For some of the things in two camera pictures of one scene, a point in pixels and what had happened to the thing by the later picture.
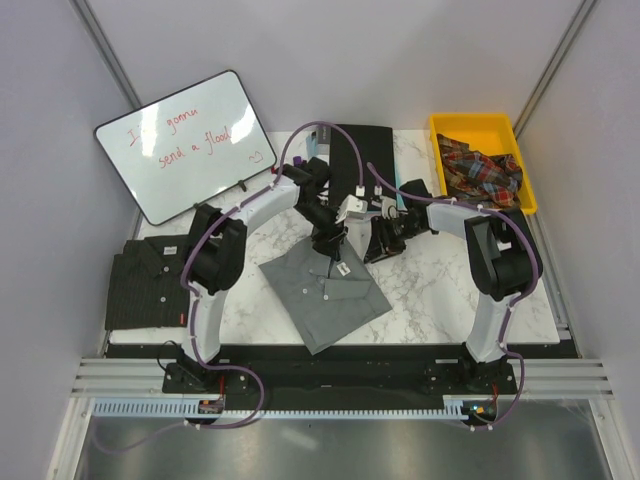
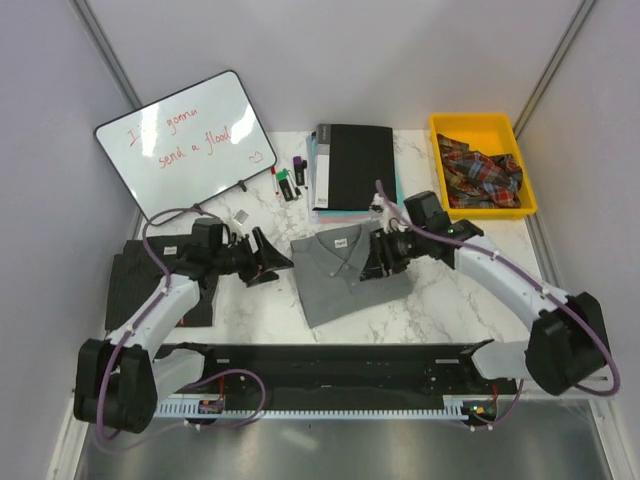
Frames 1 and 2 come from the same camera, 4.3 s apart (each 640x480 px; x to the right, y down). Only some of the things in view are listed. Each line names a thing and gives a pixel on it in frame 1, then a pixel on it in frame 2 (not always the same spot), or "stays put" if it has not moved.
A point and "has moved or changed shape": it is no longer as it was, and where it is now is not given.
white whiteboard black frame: [183, 150] stays put
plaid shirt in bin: [470, 175] stays put
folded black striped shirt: [145, 288] stays put
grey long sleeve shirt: [329, 299] has moved or changed shape
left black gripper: [328, 239] → [269, 259]
